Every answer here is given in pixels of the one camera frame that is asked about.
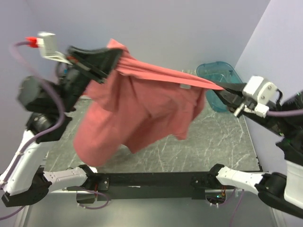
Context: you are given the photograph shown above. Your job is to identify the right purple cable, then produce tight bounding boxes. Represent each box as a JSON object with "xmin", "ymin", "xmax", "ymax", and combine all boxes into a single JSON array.
[{"xmin": 224, "ymin": 108, "xmax": 303, "ymax": 227}]

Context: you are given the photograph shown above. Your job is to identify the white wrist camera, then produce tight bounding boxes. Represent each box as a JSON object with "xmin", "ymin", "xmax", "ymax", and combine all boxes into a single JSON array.
[
  {"xmin": 233, "ymin": 76, "xmax": 278, "ymax": 118},
  {"xmin": 26, "ymin": 32, "xmax": 68, "ymax": 63}
]

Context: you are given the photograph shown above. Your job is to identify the black base beam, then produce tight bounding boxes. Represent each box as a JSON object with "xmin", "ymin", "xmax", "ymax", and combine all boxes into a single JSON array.
[{"xmin": 75, "ymin": 172, "xmax": 236, "ymax": 201}]

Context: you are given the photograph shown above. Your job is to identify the teal plastic bin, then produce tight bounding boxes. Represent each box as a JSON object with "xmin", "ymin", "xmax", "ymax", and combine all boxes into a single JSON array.
[{"xmin": 196, "ymin": 61, "xmax": 242, "ymax": 113}]

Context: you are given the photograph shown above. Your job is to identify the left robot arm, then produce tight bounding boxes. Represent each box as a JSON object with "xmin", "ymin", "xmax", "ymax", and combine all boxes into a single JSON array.
[{"xmin": 0, "ymin": 44, "xmax": 122, "ymax": 207}]

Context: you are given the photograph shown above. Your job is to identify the aluminium frame rail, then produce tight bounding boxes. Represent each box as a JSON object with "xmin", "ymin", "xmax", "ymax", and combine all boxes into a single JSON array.
[{"xmin": 14, "ymin": 151, "xmax": 285, "ymax": 227}]

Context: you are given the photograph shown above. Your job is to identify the purple cable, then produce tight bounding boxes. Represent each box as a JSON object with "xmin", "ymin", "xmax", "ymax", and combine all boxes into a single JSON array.
[
  {"xmin": 224, "ymin": 108, "xmax": 303, "ymax": 227},
  {"xmin": 0, "ymin": 40, "xmax": 112, "ymax": 219}
]

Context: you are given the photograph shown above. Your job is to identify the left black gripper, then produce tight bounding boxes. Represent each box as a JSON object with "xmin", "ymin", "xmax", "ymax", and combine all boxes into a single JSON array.
[{"xmin": 54, "ymin": 44, "xmax": 123, "ymax": 113}]

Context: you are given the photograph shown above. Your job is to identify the salmon pink t shirt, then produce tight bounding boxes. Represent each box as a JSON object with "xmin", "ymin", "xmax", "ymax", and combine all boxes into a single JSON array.
[{"xmin": 73, "ymin": 40, "xmax": 221, "ymax": 167}]

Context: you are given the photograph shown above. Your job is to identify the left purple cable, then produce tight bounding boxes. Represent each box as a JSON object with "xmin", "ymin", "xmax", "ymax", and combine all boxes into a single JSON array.
[{"xmin": 0, "ymin": 40, "xmax": 112, "ymax": 219}]

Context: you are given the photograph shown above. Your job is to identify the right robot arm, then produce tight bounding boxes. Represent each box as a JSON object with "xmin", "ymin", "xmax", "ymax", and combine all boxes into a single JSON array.
[{"xmin": 207, "ymin": 80, "xmax": 303, "ymax": 218}]

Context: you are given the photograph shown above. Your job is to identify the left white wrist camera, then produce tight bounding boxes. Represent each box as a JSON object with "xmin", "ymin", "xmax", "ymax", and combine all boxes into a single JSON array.
[{"xmin": 26, "ymin": 32, "xmax": 68, "ymax": 63}]

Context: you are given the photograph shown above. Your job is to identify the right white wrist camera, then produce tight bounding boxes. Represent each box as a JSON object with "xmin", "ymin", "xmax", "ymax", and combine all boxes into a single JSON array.
[{"xmin": 233, "ymin": 76, "xmax": 278, "ymax": 118}]

